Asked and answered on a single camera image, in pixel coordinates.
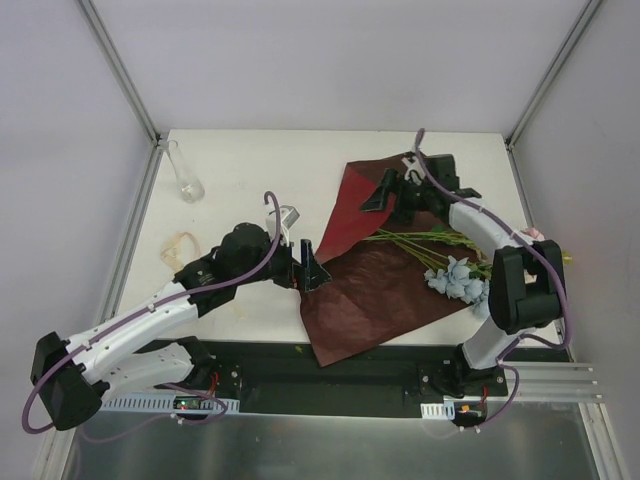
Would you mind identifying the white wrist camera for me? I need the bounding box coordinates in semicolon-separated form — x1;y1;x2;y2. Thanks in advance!
401;154;425;185
266;204;300;237

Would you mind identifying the white slotted cable duct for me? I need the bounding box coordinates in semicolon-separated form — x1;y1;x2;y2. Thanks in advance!
100;393;240;415
419;399;487;421

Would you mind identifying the clear glass flask vase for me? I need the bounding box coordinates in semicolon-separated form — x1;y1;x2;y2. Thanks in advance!
167;140;205;203

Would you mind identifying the aluminium frame post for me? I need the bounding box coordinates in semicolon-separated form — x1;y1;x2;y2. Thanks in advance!
75;0;161;145
505;0;605;152

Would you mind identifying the aluminium frame post right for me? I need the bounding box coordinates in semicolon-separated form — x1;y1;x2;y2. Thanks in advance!
505;0;605;152

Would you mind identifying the pink blossom flower stem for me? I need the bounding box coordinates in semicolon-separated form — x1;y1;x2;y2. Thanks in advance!
365;226;573;265

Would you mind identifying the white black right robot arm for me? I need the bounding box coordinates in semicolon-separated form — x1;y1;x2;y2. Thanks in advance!
360;151;567;398

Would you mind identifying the aluminium rail right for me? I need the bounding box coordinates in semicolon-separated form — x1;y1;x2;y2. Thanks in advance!
504;362;605;403

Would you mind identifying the white slotted cable duct right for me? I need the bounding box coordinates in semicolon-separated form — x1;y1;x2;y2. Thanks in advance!
419;399;487;421

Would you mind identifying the white slotted cable duct left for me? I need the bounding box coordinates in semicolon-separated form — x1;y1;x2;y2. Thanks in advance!
100;393;240;415

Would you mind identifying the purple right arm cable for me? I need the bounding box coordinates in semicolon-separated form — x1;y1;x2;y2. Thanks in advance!
413;128;572;434

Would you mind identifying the blue hydrangea flower stem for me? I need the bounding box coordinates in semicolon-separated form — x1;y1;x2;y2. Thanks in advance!
369;229;492;320

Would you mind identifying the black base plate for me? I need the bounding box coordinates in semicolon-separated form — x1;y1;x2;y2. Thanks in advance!
94;337;574;415

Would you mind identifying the aluminium frame post left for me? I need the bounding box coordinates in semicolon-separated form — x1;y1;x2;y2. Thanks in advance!
75;0;161;145

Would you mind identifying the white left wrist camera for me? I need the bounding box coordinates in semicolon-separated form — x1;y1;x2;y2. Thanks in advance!
266;204;300;237

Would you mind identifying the cream ribbon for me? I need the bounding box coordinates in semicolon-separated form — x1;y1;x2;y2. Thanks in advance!
160;231;202;273

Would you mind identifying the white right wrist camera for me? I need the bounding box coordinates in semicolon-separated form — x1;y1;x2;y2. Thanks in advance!
401;154;425;185

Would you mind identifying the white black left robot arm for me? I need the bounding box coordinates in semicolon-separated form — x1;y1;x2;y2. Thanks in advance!
21;223;331;434

